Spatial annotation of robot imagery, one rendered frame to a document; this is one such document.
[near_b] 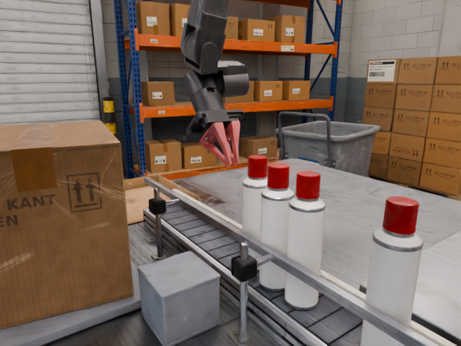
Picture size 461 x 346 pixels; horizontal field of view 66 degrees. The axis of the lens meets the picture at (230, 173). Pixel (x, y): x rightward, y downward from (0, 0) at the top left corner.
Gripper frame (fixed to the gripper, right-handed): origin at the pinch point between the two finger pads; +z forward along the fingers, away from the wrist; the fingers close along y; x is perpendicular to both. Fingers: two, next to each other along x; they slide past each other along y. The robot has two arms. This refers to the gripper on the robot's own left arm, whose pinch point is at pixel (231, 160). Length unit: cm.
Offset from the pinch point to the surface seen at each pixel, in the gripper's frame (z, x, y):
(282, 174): 8.7, -11.9, -0.9
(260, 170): 5.3, -6.3, 0.1
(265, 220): 13.5, -6.2, -2.9
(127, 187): -25, 64, 2
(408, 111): -78, 117, 315
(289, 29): -241, 173, 287
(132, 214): -9.0, 46.7, -5.3
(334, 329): 31.1, -8.2, -0.9
